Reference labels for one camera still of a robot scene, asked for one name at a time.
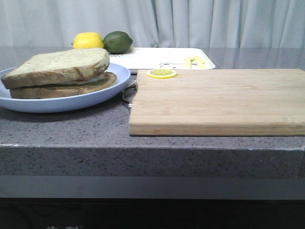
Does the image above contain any bread slice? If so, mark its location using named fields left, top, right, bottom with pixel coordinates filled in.
left=1, top=48, right=110, bottom=89
left=10, top=72, right=117, bottom=99

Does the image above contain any light blue plate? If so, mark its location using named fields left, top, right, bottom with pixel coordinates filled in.
left=0, top=63, right=131, bottom=113

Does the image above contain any white rectangular tray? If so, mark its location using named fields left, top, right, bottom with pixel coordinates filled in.
left=110, top=47, right=215, bottom=73

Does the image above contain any lemon slice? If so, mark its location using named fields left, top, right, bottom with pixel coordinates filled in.
left=146, top=69, right=177, bottom=79

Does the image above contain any yellow plastic fork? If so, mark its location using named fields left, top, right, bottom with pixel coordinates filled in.
left=183, top=56, right=193, bottom=69

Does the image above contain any yellow plastic knife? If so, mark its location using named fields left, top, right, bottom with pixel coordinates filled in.
left=193, top=56, right=206, bottom=69

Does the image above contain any green lime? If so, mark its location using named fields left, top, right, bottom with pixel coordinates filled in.
left=103, top=31, right=133, bottom=54

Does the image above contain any white grey curtain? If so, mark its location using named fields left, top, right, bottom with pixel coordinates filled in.
left=0, top=0, right=305, bottom=48

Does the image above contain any yellow lemon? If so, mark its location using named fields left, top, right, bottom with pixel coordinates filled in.
left=71, top=32, right=104, bottom=49

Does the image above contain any wooden cutting board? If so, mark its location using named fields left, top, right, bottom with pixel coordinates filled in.
left=129, top=69, right=305, bottom=136

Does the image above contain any metal cutting board handle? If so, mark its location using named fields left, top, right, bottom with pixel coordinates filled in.
left=122, top=80, right=138, bottom=111

